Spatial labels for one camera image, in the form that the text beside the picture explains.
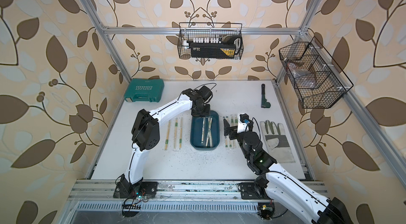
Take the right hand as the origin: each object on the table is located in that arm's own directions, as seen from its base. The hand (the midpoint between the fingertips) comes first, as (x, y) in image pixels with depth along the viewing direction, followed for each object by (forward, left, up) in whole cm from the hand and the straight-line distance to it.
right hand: (233, 118), depth 78 cm
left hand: (+9, +12, -10) cm, 18 cm away
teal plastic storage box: (+4, +21, -21) cm, 30 cm away
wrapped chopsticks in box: (0, +13, -18) cm, 22 cm away
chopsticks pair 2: (-9, +3, +9) cm, 12 cm away
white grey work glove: (-6, -26, -19) cm, 33 cm away
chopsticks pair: (-4, +2, -20) cm, 20 cm away
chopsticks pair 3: (+11, -4, -19) cm, 22 cm away
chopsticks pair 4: (+2, +33, -19) cm, 38 cm away
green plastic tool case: (+35, +57, -14) cm, 68 cm away
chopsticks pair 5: (+3, +30, -19) cm, 35 cm away
